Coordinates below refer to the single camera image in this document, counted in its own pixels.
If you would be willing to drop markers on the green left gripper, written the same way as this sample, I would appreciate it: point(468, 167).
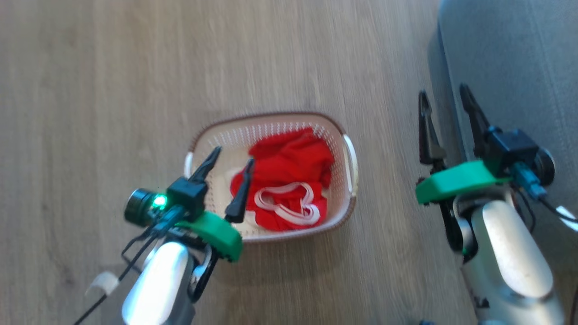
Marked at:
point(216, 232)

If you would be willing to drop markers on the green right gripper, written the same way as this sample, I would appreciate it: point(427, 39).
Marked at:
point(456, 180)

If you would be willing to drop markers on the red and white garment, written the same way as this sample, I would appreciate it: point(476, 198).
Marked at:
point(293, 162)

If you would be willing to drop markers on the grey fabric sofa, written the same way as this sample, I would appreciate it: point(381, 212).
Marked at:
point(519, 67)

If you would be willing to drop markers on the cream laundry basket brown rim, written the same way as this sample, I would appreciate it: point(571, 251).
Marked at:
point(271, 131)

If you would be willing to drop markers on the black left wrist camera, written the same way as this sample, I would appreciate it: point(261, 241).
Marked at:
point(189, 196)

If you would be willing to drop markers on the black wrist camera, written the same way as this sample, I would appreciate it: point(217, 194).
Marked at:
point(515, 146)
point(189, 196)

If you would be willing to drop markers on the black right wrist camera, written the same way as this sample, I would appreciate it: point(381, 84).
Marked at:
point(515, 146)

